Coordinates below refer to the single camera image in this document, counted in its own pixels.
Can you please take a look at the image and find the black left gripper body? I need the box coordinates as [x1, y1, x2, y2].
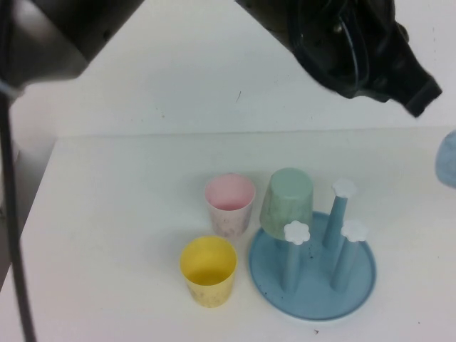
[288, 0, 434, 104]

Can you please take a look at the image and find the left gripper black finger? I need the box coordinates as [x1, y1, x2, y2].
[402, 76, 443, 119]

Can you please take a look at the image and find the light blue plastic cup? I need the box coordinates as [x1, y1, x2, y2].
[433, 128, 456, 189]

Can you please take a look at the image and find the green plastic cup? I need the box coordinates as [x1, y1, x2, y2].
[259, 167, 314, 240]

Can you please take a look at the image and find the pink plastic cup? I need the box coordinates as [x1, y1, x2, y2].
[204, 172, 257, 238]

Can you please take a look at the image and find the blue cup stand with pegs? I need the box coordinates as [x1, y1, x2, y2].
[247, 177, 378, 321]

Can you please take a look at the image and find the yellow plastic cup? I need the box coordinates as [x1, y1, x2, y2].
[179, 235, 239, 309]

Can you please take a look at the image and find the black round cable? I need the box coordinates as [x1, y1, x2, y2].
[0, 85, 38, 342]

